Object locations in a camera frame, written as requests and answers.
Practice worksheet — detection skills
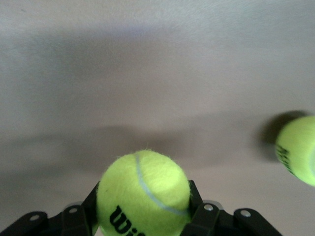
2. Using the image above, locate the yellow Wilson tennis ball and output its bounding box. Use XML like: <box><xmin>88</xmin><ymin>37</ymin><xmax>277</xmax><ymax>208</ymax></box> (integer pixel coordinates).
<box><xmin>275</xmin><ymin>115</ymin><xmax>315</xmax><ymax>186</ymax></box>
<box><xmin>96</xmin><ymin>150</ymin><xmax>192</xmax><ymax>236</ymax></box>

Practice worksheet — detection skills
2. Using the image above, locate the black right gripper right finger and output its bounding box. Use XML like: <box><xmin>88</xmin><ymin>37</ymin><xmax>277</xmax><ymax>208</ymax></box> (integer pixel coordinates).
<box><xmin>182</xmin><ymin>179</ymin><xmax>284</xmax><ymax>236</ymax></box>

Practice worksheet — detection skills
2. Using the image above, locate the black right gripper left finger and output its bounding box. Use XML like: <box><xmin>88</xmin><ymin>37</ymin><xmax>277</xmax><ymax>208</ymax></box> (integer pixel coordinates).
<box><xmin>0</xmin><ymin>181</ymin><xmax>100</xmax><ymax>236</ymax></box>

